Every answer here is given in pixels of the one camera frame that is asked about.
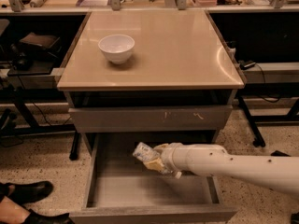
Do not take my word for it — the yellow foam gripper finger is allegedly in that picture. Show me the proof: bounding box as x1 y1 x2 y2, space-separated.
144 158 165 173

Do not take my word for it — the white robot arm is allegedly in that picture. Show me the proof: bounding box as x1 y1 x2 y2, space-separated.
138 143 299 197

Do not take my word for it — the grey open middle drawer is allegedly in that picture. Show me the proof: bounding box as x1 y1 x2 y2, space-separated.
70 133 236 224

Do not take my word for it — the grey closed top drawer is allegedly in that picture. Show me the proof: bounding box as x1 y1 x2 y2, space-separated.
69 105 232 133

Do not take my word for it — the grey drawer cabinet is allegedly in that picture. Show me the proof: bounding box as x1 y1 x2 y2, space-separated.
57 9 245 149

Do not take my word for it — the black table leg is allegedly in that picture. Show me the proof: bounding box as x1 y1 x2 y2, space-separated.
237 96 265 147

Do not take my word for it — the white ceramic bowl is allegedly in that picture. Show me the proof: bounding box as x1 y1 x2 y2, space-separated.
98 35 135 64

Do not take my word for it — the black power adapter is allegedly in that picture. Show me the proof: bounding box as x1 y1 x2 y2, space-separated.
239 61 255 70

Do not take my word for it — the black leather boot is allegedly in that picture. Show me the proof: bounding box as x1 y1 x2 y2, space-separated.
0 181 53 205

